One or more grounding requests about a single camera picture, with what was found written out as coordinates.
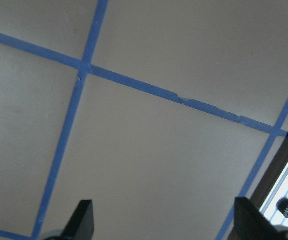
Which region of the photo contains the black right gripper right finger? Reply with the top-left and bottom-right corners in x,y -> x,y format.
234,197 -> 275,240

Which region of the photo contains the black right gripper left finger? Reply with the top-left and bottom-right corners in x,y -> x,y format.
61,199 -> 94,240

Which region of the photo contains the small black bearing gear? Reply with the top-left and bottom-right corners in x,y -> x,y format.
276,198 -> 288,219

